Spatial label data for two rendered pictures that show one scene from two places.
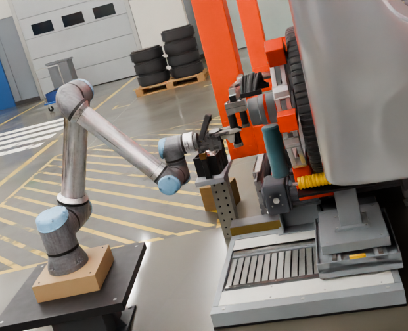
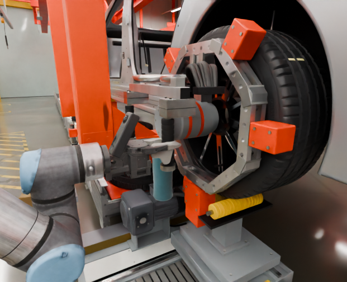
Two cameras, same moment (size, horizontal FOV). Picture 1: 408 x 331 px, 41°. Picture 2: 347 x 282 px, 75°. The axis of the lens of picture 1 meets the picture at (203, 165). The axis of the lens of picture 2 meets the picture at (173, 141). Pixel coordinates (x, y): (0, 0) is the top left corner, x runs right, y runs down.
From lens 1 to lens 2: 192 cm
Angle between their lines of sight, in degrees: 41
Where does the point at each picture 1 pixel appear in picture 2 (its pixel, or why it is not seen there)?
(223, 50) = (95, 51)
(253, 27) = (65, 69)
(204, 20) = (77, 6)
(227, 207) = not seen: hidden behind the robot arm
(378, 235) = (269, 255)
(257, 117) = (178, 129)
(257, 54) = (65, 89)
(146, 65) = not seen: outside the picture
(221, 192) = not seen: hidden behind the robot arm
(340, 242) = (244, 272)
